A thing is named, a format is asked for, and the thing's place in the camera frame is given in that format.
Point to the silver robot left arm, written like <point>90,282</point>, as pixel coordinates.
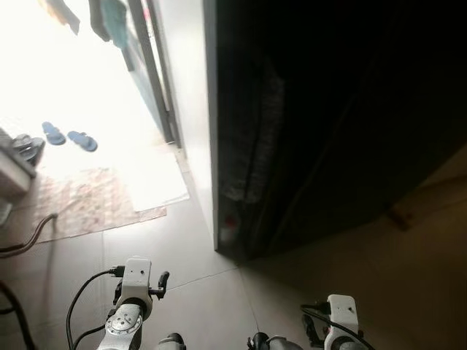
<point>124,324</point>

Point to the black fridge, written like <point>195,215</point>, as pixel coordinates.
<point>350,109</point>

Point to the silver robot left leg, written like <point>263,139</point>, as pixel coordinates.
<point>171,343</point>

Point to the brown patterned floor mat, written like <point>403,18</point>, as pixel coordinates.
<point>80,204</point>

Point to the orange toy figure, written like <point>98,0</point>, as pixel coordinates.
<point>399,217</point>

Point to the blue flip flop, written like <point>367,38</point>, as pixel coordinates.
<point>82,141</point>
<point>53,134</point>

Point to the white grey box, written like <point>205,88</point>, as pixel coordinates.
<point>13,179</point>

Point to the black shoes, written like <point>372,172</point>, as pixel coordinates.
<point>28,148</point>

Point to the teal hanging cloth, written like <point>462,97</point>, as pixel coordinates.
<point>115,22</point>

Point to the dark hanging cloth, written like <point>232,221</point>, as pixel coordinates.
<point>97,18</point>

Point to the orange brown hanging cloth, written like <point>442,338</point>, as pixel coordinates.
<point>62,11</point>

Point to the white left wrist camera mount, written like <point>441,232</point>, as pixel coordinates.
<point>136,277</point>

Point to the dark sliding door frame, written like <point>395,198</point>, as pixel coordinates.
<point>155,87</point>

